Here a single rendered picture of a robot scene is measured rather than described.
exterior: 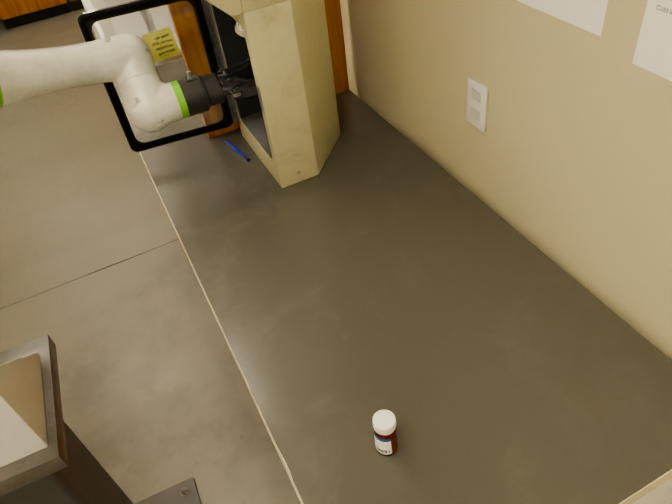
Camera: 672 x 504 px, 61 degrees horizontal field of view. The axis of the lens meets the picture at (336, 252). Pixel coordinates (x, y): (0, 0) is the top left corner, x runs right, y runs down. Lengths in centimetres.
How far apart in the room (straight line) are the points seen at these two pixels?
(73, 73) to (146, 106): 17
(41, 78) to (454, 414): 109
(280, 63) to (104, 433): 156
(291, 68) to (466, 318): 70
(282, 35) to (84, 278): 194
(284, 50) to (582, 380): 94
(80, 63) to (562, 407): 121
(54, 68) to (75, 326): 160
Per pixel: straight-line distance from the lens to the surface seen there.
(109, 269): 302
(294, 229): 143
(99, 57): 147
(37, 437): 121
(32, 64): 143
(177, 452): 225
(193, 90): 149
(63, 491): 142
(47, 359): 137
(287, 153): 152
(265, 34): 137
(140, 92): 148
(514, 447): 106
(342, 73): 194
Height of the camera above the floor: 187
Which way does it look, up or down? 43 degrees down
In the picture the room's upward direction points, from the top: 9 degrees counter-clockwise
